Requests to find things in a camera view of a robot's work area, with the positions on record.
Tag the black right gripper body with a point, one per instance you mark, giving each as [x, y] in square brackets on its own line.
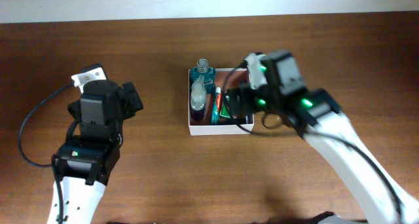
[263, 97]

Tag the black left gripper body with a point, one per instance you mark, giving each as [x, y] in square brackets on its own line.
[127, 110]

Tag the green white soap box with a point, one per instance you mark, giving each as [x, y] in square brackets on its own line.
[223, 111]

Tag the red green toothpaste tube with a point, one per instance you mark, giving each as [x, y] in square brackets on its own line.
[216, 106]

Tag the teal Listerine mouthwash bottle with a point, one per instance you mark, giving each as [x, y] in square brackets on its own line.
[203, 69]

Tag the clear foam soap pump bottle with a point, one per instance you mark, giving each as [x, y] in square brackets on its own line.
[198, 99]

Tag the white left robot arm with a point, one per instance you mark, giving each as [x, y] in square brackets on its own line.
[82, 165]

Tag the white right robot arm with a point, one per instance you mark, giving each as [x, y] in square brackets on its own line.
[326, 128]

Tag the pink white cardboard box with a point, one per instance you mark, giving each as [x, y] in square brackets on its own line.
[203, 127]

